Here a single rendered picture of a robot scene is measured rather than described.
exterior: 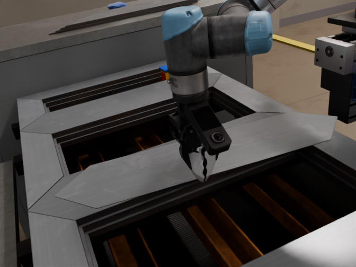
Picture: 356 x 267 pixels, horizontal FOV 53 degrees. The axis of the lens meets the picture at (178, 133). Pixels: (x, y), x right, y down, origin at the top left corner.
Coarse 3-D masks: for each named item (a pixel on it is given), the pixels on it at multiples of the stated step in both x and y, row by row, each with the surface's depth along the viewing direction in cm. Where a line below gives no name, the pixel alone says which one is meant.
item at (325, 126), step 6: (294, 114) 100; (300, 114) 100; (306, 114) 99; (312, 114) 99; (318, 114) 98; (306, 120) 96; (312, 120) 96; (318, 120) 95; (324, 120) 95; (312, 126) 93; (318, 126) 93; (324, 126) 92; (330, 126) 92; (324, 132) 90; (330, 132) 89; (330, 138) 87
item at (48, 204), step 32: (64, 96) 141; (96, 96) 145; (224, 96) 121; (96, 128) 114; (64, 160) 102; (288, 160) 90; (320, 160) 84; (160, 192) 79; (192, 192) 81; (352, 192) 76; (96, 224) 75; (128, 224) 77
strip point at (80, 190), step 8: (88, 168) 90; (80, 176) 87; (88, 176) 86; (72, 184) 84; (80, 184) 84; (88, 184) 84; (64, 192) 82; (72, 192) 82; (80, 192) 81; (88, 192) 81; (72, 200) 79; (80, 200) 79; (88, 200) 78; (96, 208) 75
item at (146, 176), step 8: (144, 152) 93; (152, 152) 92; (128, 160) 91; (136, 160) 90; (144, 160) 90; (152, 160) 89; (128, 168) 87; (136, 168) 87; (144, 168) 86; (152, 168) 86; (160, 168) 85; (128, 176) 84; (136, 176) 84; (144, 176) 83; (152, 176) 83; (160, 176) 83; (136, 184) 81; (144, 184) 81; (152, 184) 80; (160, 184) 80; (168, 184) 79; (136, 192) 78; (144, 192) 78
